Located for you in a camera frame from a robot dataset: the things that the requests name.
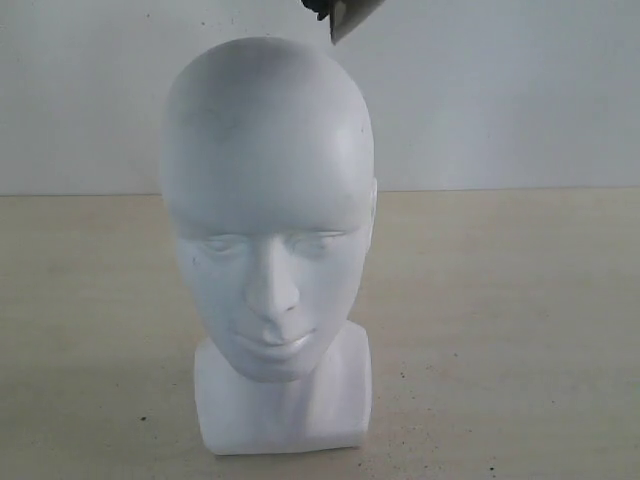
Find black helmet with tinted visor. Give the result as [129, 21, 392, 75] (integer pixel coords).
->
[301, 0, 385, 45]

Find white mannequin head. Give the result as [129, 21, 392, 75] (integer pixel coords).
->
[160, 37, 377, 455]

